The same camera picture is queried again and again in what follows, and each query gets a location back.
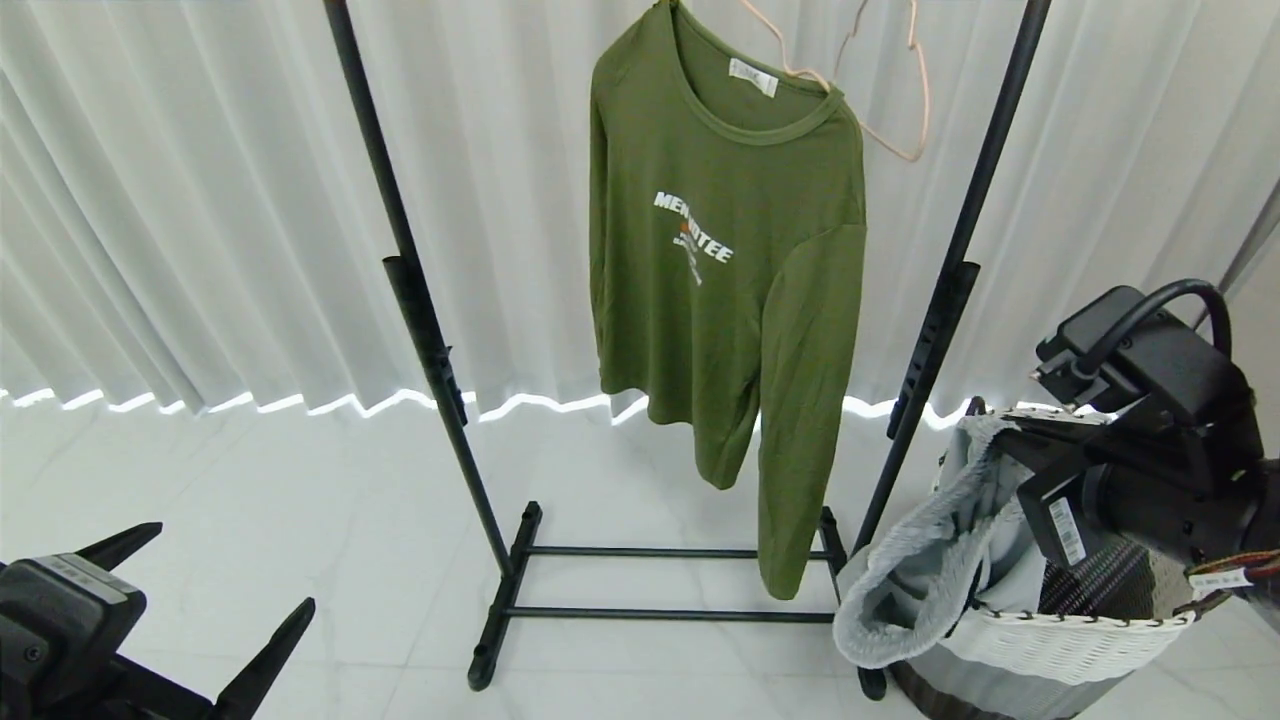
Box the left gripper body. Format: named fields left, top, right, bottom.
left=90, top=655, right=216, bottom=720

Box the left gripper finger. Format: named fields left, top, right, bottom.
left=215, top=598, right=316, bottom=720
left=75, top=522, right=163, bottom=571

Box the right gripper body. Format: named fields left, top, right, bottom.
left=1015, top=458, right=1253, bottom=571

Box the pink clothes hanger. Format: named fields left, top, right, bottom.
left=740, top=0, right=833, bottom=93
left=835, top=0, right=933, bottom=164

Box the green long-sleeved shirt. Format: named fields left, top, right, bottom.
left=588, top=0, right=868, bottom=601

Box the white laundry basket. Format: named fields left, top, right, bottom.
left=885, top=398, right=1233, bottom=720

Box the black clothes rack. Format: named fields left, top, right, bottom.
left=322, top=0, right=1053, bottom=701

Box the white curtain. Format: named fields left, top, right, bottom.
left=0, top=0, right=1280, bottom=431

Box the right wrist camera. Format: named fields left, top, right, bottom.
left=1030, top=285, right=1263, bottom=491

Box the black cable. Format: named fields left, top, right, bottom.
left=1070, top=278, right=1233, bottom=386

